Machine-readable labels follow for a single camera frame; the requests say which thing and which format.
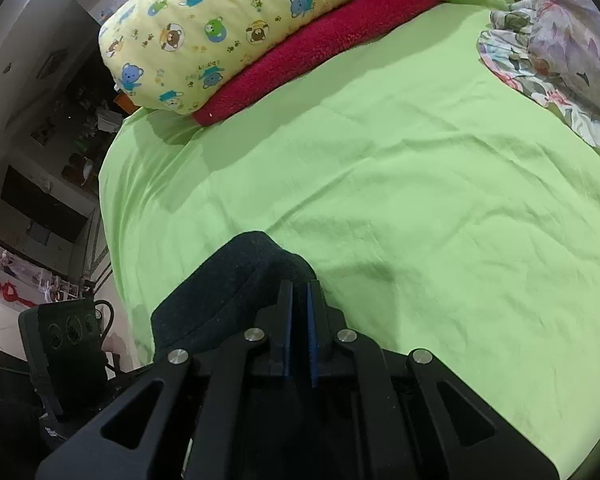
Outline yellow cartoon print pillow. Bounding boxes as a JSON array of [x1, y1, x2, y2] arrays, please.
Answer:
[[98, 0, 431, 115]]

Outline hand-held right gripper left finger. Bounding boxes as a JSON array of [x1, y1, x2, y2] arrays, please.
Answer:
[[35, 280, 294, 480]]

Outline green bed sheet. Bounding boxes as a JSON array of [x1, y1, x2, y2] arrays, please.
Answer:
[[98, 0, 600, 478]]

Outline red towel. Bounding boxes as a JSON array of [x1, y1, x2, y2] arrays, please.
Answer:
[[192, 0, 461, 127]]

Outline black pants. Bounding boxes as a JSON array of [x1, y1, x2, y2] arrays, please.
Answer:
[[150, 231, 318, 367]]

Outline floral ruffled pillow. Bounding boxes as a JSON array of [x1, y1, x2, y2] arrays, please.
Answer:
[[476, 0, 600, 173]]

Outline red hanging decoration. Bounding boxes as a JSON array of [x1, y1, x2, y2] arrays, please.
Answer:
[[0, 270, 33, 308]]

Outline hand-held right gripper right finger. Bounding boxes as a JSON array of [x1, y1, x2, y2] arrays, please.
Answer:
[[307, 280, 557, 480]]

